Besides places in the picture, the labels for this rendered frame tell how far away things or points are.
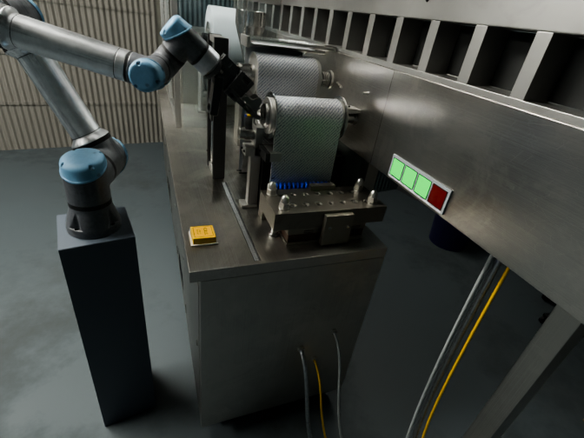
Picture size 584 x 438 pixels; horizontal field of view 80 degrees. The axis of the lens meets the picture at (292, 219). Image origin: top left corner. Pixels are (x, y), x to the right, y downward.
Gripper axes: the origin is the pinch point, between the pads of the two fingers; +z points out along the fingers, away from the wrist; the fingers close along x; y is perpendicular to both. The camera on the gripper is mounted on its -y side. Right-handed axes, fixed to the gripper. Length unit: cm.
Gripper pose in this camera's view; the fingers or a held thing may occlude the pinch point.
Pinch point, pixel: (255, 116)
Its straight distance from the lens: 119.0
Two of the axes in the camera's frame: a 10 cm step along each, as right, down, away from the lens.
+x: -3.5, -5.2, 7.8
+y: 6.9, -7.0, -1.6
